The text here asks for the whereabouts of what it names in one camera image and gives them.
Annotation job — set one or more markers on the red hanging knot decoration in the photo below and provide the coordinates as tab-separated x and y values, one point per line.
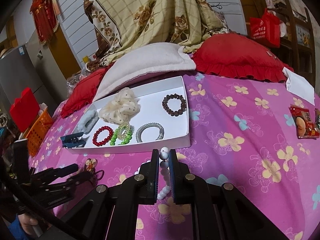
44	14

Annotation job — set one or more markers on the floral beige quilt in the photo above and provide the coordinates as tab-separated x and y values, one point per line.
124	25

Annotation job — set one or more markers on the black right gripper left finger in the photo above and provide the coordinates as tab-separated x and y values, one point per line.
150	171

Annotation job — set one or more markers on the crumpled clear plastic bag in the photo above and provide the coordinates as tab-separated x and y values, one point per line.
72	81

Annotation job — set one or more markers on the white pillow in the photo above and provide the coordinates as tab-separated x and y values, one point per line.
142	63

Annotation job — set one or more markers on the red ruffled pillow right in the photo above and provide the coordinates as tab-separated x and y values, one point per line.
235	56

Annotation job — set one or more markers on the white shallow box tray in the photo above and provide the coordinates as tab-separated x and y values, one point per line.
149	97

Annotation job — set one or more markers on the red shopping bag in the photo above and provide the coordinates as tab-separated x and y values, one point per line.
266	30

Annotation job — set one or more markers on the light blue fluffy scrunchie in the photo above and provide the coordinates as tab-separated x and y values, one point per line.
87	121

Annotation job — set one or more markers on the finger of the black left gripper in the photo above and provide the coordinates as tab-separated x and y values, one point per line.
51	189
53	173

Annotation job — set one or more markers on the blue hair claw clip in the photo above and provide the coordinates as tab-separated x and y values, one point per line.
73	140

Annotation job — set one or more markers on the orange plastic basket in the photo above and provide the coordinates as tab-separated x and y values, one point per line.
37	132

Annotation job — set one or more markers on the red snack packet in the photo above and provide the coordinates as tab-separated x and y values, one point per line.
305	127

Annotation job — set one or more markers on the white paper packet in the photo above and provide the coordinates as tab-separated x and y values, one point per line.
299	86

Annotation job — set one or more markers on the red ruffled pillow left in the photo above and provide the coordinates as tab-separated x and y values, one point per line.
84	92

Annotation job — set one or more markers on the grey refrigerator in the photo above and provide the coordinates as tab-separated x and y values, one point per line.
31	65

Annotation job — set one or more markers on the person left hand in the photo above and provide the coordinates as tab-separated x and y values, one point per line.
27	224

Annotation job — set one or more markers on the cream dotted scrunchie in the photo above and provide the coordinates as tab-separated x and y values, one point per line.
121	108

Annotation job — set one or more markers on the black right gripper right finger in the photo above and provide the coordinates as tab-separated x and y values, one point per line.
178	184

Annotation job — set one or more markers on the red ruffled pillow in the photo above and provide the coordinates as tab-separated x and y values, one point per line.
235	56
84	92

